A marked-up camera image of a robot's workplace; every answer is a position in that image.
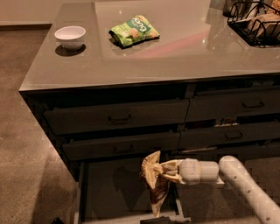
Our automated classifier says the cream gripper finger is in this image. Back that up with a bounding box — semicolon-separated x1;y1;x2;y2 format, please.
154;160;175;173
160;173;179;183

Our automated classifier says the brown chip bag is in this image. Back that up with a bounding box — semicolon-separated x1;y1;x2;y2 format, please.
140;150;169;218

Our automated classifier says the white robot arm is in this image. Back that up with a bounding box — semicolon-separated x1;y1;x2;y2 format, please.
153;156;280;224

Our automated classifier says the bottom right drawer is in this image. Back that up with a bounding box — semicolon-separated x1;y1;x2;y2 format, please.
171;142;280;162

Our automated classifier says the top right drawer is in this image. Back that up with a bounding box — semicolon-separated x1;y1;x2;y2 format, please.
186;89;280;122

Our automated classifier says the open bottom left drawer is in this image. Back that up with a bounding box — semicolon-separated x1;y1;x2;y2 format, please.
73;157;191;224

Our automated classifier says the grey kitchen counter cabinet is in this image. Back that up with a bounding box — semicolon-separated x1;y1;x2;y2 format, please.
20;0;280;176

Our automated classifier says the middle right drawer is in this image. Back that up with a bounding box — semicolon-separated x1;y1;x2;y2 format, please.
178;122;280;149

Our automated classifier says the middle left drawer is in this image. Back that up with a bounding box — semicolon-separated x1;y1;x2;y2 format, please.
63;132;180;161

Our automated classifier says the top left drawer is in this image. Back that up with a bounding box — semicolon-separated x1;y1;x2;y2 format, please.
44;100;189;135

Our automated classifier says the green chip bag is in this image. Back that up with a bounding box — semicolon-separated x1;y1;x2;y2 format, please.
108;15;160;48

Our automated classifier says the snack bag in basket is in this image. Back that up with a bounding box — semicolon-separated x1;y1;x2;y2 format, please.
248;14;280;39

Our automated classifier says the white ceramic bowl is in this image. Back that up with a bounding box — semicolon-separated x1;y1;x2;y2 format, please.
54;25;86;50

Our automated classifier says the black wire basket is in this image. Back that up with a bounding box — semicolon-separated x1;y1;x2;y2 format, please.
223;0;280;47

